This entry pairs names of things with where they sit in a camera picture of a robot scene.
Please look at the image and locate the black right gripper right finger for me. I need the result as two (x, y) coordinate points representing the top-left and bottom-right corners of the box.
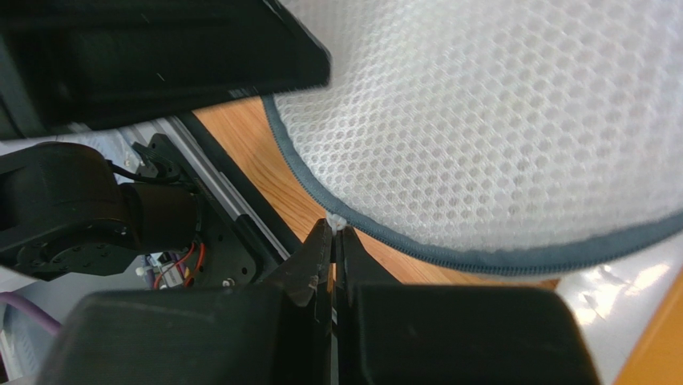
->
(336, 228), (599, 384)

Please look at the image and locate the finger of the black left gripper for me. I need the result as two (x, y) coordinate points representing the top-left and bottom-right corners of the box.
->
(1, 1), (331, 140)

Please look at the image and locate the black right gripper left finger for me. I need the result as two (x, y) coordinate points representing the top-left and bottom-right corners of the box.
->
(37, 220), (333, 384)

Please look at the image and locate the white mesh laundry bag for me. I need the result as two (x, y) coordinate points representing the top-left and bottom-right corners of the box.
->
(263, 1), (682, 276)

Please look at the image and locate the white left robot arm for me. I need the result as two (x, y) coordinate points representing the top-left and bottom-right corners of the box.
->
(1, 1), (331, 287)

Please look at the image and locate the orange plastic folder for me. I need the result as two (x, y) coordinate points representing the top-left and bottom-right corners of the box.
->
(616, 274), (682, 385)

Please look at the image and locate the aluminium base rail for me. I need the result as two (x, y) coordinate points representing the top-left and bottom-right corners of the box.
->
(65, 112), (301, 287)

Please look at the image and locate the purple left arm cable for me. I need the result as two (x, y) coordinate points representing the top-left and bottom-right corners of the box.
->
(0, 290), (64, 338)

